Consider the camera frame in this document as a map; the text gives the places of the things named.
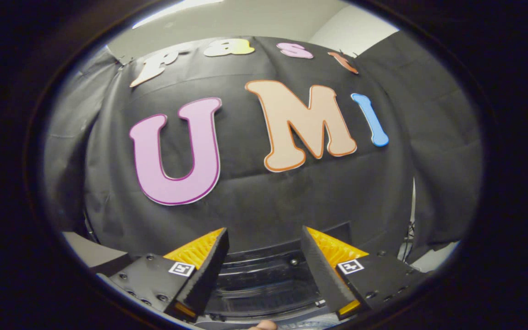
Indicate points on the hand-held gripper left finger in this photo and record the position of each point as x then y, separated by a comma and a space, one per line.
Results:
206, 275

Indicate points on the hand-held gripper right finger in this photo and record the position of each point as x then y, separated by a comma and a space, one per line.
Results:
323, 277

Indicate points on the black backdrop cloth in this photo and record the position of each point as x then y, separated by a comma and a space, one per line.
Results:
264, 201

